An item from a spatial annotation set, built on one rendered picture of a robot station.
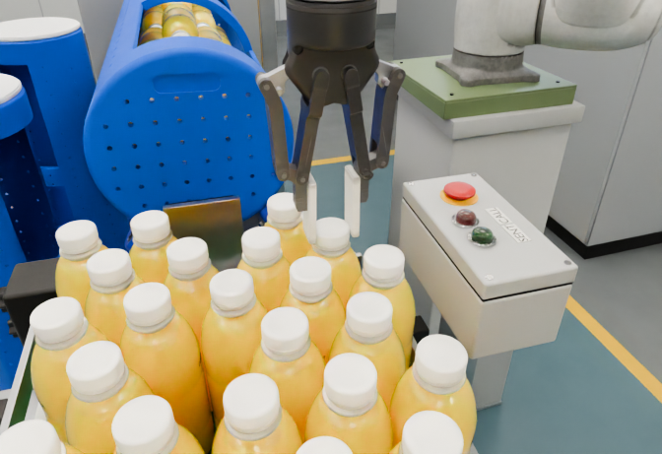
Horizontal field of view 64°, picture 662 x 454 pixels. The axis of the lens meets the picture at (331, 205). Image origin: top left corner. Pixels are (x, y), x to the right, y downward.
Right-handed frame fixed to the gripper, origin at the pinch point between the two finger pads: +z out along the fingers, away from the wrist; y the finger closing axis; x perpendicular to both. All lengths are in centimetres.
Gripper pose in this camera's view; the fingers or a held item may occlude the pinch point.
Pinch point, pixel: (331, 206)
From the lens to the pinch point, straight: 53.3
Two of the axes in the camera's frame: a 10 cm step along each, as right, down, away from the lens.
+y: -9.6, 1.4, -2.3
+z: 0.0, 8.5, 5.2
